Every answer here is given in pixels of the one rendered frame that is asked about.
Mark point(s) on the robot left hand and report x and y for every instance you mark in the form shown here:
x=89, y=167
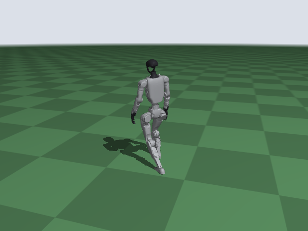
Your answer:
x=132, y=117

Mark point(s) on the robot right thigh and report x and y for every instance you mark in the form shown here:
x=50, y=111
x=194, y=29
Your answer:
x=156, y=124

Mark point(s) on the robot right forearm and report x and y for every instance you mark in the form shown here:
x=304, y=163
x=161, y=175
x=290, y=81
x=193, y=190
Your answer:
x=166, y=101

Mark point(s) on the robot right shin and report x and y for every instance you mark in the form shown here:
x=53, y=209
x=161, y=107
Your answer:
x=158, y=144

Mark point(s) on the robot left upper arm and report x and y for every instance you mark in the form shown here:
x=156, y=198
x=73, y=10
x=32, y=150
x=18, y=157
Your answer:
x=141, y=85

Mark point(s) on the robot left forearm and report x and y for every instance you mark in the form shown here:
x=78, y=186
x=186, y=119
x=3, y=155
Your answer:
x=135, y=107

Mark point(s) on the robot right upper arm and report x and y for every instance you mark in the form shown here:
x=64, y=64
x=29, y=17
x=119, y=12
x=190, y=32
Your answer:
x=166, y=86

